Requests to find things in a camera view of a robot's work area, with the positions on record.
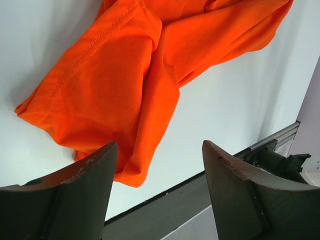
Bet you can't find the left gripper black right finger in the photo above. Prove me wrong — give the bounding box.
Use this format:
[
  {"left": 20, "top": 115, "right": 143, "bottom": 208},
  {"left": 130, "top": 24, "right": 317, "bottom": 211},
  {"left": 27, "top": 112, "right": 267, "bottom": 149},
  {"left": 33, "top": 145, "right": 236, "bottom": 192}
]
[{"left": 202, "top": 140, "right": 320, "bottom": 240}]

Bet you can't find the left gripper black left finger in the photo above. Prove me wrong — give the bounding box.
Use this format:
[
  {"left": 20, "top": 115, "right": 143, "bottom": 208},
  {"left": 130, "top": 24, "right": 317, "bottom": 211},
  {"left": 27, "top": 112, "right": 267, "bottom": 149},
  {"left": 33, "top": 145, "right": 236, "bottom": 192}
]
[{"left": 0, "top": 142, "right": 118, "bottom": 240}]

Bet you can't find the orange t shirt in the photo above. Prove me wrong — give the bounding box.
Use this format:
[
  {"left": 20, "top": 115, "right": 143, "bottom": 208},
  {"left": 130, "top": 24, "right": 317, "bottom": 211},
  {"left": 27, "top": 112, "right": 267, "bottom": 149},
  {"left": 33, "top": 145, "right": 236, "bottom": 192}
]
[{"left": 15, "top": 0, "right": 293, "bottom": 187}]

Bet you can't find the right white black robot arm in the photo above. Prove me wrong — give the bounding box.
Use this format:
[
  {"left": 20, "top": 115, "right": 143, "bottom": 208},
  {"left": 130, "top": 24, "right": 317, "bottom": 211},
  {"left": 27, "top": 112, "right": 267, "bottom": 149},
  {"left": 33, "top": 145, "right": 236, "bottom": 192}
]
[{"left": 237, "top": 139, "right": 320, "bottom": 187}]

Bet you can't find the aluminium front frame rail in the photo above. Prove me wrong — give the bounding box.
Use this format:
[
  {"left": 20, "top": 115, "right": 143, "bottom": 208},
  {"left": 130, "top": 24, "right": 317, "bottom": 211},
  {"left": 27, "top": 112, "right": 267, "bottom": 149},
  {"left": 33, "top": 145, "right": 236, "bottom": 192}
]
[{"left": 249, "top": 121, "right": 300, "bottom": 150}]

